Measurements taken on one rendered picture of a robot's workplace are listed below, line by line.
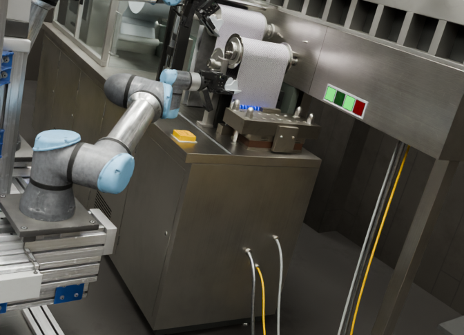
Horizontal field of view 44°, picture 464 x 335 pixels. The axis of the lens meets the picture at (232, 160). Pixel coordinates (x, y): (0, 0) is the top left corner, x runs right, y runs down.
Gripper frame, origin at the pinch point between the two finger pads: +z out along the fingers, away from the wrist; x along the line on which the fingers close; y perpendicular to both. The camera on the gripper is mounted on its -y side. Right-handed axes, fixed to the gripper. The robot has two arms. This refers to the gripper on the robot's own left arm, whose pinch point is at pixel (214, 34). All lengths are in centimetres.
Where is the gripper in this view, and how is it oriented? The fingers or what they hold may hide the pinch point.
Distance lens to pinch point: 236.7
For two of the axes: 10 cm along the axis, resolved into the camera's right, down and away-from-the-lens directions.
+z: 5.0, 6.1, 6.1
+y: 7.3, -6.8, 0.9
